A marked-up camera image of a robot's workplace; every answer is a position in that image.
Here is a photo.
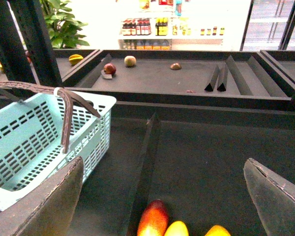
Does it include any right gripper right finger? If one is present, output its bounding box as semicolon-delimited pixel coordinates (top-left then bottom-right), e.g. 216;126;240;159
243;158;295;236

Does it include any white grocery shelf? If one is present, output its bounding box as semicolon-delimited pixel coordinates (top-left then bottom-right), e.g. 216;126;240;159
116;0;225;51

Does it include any brown fruit far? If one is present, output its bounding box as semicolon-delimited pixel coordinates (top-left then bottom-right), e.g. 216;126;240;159
170;62;182;70

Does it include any light blue plastic basket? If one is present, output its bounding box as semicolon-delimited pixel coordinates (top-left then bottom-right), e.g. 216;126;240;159
0;81;117;211

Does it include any red mango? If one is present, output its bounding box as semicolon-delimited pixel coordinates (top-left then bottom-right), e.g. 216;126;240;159
137;199;169;236

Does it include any dark wooden display stand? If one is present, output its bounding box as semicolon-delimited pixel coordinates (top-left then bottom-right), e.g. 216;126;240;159
0;0;295;236

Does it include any black triangular divider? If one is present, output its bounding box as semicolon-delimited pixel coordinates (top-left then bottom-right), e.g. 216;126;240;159
205;65;220;92
217;64;228;92

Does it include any red apple on far tray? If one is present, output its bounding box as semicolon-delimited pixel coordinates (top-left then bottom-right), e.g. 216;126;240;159
103;63;117;75

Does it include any black triangular divider right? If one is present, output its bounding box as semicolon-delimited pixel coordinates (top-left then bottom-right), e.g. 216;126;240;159
217;64;228;92

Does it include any yellow starfruit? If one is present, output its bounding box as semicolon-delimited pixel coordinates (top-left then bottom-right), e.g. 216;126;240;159
68;54;84;66

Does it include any black long tray divider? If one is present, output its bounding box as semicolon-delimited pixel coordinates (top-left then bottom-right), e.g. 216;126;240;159
123;113;160;236

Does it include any green yellow apple far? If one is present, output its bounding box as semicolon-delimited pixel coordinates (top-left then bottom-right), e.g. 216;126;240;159
124;56;136;67

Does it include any yellow mango right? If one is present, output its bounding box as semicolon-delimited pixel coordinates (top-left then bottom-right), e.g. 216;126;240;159
205;225;231;236

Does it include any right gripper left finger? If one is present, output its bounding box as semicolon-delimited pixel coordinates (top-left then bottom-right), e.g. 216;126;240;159
0;157;84;236

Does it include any yellow mango bottom centre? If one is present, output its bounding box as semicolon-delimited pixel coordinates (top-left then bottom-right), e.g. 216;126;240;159
164;221;189;236

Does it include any yellow mango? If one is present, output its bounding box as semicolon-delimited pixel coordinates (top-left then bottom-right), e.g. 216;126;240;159
164;221;189;236
205;225;231;236

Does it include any green potted plant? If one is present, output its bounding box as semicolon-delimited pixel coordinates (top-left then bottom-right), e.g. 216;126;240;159
40;0;89;49

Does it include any black triangular divider left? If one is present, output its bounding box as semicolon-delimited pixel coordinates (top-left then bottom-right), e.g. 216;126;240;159
205;65;220;92

